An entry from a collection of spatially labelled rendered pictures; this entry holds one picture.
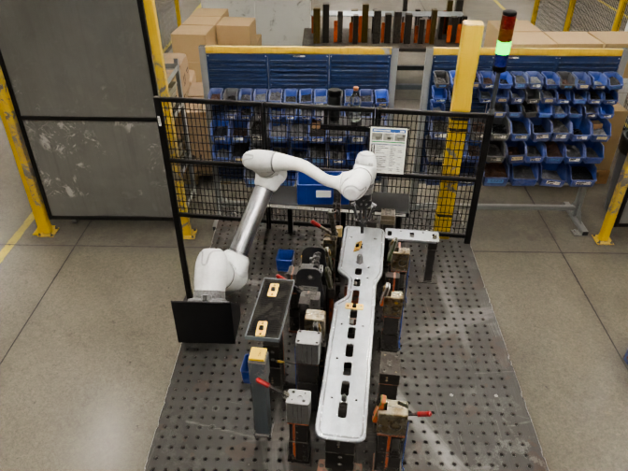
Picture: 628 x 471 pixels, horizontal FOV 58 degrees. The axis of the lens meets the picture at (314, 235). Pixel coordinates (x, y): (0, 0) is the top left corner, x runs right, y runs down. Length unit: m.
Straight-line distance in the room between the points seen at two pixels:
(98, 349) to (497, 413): 2.55
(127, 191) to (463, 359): 3.07
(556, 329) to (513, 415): 1.63
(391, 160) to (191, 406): 1.72
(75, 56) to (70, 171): 0.95
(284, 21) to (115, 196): 4.91
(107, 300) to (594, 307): 3.53
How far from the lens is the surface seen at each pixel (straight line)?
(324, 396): 2.27
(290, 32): 9.08
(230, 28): 6.92
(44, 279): 4.82
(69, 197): 5.08
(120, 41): 4.34
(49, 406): 3.85
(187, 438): 2.57
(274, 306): 2.39
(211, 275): 2.81
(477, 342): 2.99
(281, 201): 3.32
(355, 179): 2.56
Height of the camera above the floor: 2.75
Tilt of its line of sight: 35 degrees down
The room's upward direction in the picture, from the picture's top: straight up
